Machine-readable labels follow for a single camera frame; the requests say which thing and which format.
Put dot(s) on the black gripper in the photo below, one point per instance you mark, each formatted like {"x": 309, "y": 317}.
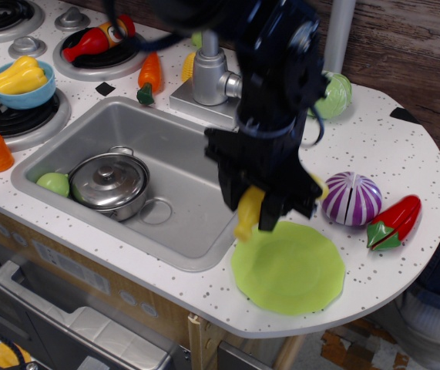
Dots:
{"x": 271, "y": 164}

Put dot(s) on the yellow toy banana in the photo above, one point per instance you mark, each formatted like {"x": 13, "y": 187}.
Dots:
{"x": 248, "y": 212}

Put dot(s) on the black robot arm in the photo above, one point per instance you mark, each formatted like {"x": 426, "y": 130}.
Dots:
{"x": 276, "y": 43}

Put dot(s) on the light green plastic plate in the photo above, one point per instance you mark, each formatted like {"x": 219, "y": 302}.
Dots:
{"x": 291, "y": 270}

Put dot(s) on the stainless steel sink basin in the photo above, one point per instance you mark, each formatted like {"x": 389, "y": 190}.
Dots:
{"x": 184, "y": 222}

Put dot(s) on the purple striped toy onion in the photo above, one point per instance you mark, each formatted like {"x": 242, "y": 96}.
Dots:
{"x": 352, "y": 199}

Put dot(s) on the silver toy faucet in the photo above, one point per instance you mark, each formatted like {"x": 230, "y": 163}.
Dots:
{"x": 213, "y": 92}

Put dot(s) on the green toy cabbage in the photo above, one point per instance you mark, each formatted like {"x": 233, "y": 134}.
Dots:
{"x": 337, "y": 97}

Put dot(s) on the small steel pot with lid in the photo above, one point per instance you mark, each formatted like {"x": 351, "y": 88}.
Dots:
{"x": 113, "y": 183}

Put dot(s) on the yellow toy corn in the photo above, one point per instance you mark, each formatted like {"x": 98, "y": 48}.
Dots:
{"x": 187, "y": 69}

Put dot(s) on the red toy chili pepper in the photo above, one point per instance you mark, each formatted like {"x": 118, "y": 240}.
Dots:
{"x": 389, "y": 229}

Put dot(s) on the orange toy carrot with stem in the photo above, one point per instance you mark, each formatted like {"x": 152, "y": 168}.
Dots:
{"x": 149, "y": 79}

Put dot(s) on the black tape patch right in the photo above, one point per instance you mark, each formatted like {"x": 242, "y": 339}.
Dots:
{"x": 404, "y": 115}

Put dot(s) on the black tape square middle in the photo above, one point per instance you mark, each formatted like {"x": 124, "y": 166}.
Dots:
{"x": 104, "y": 89}

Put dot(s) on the green toy lime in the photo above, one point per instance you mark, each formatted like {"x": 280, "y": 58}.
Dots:
{"x": 55, "y": 182}

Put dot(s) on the grey vertical pole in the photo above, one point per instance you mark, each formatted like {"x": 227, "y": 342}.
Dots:
{"x": 339, "y": 27}

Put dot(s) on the red toy ketchup bottle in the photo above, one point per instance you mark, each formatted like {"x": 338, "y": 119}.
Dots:
{"x": 101, "y": 39}

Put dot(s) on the grey shoe with sock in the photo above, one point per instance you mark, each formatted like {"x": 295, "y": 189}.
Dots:
{"x": 414, "y": 325}

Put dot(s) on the black front stove burner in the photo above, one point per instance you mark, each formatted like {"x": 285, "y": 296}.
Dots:
{"x": 23, "y": 129}

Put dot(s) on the blue bowl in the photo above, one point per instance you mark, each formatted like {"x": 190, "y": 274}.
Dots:
{"x": 34, "y": 98}

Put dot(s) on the silver stove knob upper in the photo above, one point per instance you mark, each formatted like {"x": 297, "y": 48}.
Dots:
{"x": 72, "y": 20}

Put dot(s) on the silver stove knob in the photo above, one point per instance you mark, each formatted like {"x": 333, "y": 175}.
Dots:
{"x": 72, "y": 20}
{"x": 27, "y": 46}

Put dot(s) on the yellow toy bell pepper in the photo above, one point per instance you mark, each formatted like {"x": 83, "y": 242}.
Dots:
{"x": 23, "y": 76}

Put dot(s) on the yellow object bottom left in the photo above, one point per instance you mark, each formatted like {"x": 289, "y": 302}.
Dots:
{"x": 7, "y": 357}

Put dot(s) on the black rear left burner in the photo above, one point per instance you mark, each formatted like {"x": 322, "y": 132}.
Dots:
{"x": 19, "y": 18}

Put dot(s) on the silver oven door handle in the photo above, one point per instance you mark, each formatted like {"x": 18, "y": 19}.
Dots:
{"x": 75, "y": 335}

